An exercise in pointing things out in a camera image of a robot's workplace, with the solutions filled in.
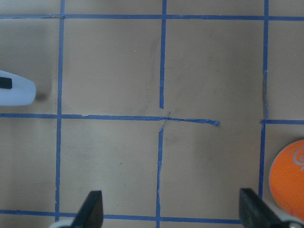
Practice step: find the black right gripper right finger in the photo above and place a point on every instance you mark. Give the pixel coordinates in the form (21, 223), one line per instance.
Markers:
(254, 213)

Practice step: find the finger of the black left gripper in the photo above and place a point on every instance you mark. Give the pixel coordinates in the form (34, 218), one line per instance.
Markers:
(5, 83)

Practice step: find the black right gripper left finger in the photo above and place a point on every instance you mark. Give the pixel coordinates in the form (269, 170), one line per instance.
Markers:
(91, 213)

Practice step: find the light blue cup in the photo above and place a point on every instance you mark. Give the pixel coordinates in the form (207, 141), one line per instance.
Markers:
(23, 91)

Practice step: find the orange can with grey lid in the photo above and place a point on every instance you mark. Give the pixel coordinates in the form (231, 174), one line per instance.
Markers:
(286, 179)

